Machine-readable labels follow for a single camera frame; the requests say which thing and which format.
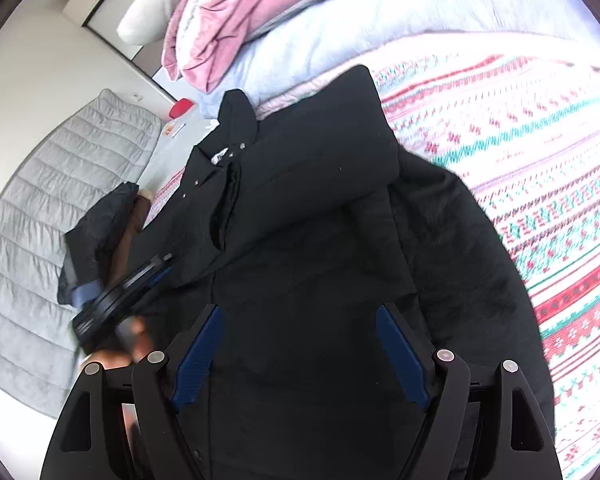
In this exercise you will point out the white pillow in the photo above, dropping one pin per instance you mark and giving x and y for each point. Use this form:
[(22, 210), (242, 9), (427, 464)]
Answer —
[(150, 10)]

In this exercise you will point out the grey quilted blanket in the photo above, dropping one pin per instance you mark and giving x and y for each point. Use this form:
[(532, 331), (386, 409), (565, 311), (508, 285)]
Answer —
[(40, 185)]

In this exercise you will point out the person's left hand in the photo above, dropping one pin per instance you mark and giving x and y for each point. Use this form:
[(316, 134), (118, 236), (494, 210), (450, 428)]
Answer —
[(139, 334)]

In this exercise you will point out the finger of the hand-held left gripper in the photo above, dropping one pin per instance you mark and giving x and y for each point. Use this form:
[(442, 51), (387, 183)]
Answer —
[(152, 263), (159, 276)]

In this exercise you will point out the light blue blanket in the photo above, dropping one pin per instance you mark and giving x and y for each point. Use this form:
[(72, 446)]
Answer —
[(380, 15)]

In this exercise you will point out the patterned bed sheet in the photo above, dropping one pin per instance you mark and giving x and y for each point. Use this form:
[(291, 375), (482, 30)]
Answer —
[(530, 160)]

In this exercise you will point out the dark cloth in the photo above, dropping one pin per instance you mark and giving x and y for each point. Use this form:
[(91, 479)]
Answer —
[(97, 230)]

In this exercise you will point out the red cup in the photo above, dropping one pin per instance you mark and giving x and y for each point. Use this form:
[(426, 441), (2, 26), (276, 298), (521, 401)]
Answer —
[(181, 108)]

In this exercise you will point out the pale pink blanket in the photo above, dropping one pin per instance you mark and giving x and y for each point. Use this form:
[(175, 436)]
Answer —
[(290, 100)]

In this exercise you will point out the person's left forearm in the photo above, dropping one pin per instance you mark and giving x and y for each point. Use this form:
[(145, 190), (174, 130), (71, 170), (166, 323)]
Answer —
[(130, 427)]

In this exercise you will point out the small white stick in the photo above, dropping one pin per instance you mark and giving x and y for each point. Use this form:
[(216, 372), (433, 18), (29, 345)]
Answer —
[(179, 128)]

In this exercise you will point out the black jacket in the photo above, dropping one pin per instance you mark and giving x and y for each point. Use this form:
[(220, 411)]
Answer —
[(305, 210)]

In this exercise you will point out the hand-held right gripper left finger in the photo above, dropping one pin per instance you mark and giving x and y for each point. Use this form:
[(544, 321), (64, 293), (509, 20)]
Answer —
[(197, 360)]

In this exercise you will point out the small orange object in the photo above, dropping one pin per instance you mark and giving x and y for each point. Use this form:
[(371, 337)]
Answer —
[(168, 130)]

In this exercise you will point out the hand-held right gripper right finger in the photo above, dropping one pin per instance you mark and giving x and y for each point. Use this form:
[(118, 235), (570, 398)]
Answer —
[(402, 355)]

